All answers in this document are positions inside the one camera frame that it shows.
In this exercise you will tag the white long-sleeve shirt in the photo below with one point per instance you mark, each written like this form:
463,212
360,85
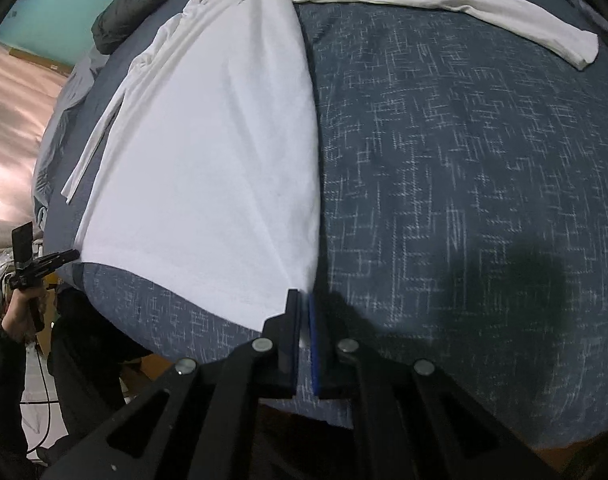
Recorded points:
209,150

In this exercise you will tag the person's left forearm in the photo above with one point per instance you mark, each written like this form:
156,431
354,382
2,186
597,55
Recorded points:
4,395

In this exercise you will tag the person's dark trousers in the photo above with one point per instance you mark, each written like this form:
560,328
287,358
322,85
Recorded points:
84,360

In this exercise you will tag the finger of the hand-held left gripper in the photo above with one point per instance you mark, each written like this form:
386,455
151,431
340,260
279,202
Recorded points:
56,261

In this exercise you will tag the person's left hand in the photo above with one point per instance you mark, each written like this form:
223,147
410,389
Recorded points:
16,317

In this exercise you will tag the light grey sheet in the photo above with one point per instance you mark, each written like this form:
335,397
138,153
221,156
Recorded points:
66,105

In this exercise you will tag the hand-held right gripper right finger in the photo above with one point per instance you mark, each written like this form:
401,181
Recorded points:
314,345

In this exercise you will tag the pink curtain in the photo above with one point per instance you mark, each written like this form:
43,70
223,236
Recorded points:
14,130

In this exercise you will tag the bed with blue patterned sheet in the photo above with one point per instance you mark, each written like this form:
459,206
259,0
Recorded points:
459,170

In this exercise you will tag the dark grey rolled duvet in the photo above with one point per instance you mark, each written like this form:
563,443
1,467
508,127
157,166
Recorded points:
129,15

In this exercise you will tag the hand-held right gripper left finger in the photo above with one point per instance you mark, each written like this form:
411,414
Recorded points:
293,340

